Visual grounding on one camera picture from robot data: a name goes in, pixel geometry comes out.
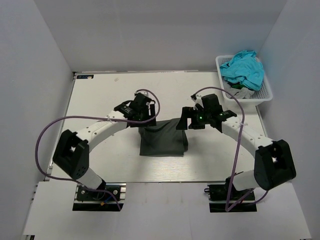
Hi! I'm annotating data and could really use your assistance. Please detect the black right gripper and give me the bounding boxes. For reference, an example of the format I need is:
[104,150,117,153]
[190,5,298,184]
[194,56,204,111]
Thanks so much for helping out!
[176,107,212,130]

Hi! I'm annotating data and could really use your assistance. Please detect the dark grey t-shirt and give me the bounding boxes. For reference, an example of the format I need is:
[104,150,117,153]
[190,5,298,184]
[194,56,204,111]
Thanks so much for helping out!
[138,118,189,157]

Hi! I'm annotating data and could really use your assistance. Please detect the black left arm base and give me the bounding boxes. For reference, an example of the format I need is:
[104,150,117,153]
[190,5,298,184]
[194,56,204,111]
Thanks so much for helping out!
[72,183,126,212]

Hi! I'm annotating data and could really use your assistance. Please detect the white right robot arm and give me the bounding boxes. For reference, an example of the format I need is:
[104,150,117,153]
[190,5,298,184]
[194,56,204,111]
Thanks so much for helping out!
[176,107,297,200]

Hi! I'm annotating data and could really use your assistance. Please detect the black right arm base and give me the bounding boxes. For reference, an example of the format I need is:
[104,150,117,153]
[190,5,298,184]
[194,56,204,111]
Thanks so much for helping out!
[203,182,257,213]

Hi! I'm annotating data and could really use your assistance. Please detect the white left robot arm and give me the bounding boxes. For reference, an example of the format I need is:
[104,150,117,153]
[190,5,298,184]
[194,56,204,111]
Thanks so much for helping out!
[53,102,156,200]

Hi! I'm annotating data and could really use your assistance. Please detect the light grey garment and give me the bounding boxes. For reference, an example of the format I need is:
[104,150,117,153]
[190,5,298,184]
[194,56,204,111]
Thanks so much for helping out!
[223,81,255,99]

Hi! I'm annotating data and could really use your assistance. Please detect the green garment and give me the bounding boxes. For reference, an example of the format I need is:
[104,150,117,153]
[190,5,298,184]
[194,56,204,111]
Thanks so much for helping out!
[230,84,245,90]

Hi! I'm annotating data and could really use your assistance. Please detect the cyan t-shirt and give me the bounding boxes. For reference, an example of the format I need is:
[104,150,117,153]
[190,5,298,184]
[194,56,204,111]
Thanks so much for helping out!
[219,50,265,91]

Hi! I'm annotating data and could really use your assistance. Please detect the blue table label sticker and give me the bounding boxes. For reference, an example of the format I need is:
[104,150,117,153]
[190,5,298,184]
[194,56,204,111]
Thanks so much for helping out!
[76,74,94,80]

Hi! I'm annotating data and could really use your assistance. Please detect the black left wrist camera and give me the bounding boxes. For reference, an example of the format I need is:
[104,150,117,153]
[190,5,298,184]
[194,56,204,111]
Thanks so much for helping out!
[129,92,153,113]

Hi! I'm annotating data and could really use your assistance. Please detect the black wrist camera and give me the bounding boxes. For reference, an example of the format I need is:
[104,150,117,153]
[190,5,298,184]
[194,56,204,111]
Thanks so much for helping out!
[129,92,153,113]
[193,93,223,114]

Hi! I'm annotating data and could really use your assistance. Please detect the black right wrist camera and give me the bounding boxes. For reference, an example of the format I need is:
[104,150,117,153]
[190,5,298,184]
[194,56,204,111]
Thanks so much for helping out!
[193,93,223,114]

